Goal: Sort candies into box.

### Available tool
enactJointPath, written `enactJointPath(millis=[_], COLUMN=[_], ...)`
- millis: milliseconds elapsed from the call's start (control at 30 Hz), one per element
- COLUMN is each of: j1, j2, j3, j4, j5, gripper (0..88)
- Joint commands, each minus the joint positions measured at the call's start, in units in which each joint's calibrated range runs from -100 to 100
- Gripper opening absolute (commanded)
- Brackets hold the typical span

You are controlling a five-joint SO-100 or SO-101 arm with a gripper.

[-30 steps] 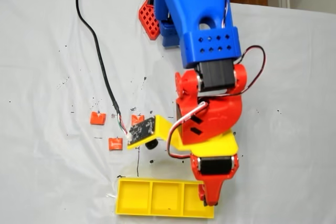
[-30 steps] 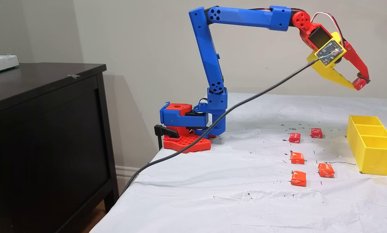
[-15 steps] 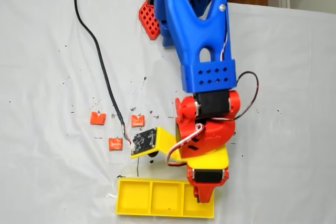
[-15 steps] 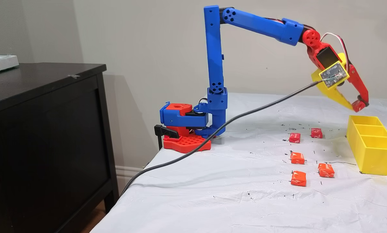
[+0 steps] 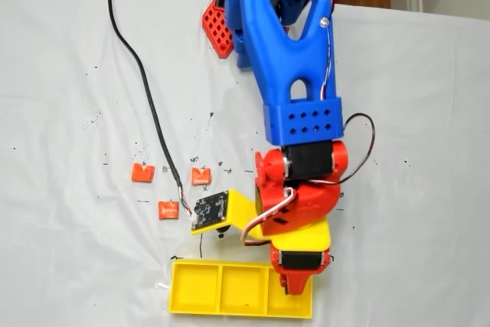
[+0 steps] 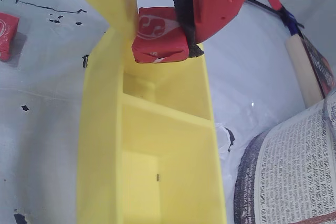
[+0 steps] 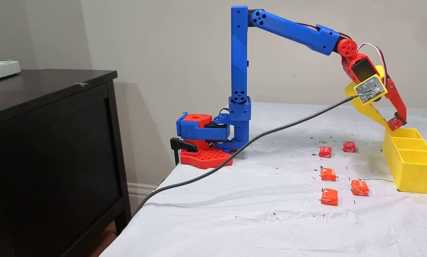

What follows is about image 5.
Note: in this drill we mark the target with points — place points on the orange starburst candy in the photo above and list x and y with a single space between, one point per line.
142 172
201 176
168 210

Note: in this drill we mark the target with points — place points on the yellow three-compartment box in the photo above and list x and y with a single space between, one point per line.
199 288

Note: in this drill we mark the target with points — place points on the white table cover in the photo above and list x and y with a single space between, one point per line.
402 112

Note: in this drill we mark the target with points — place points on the yellow camera mount bracket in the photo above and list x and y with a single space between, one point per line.
241 208

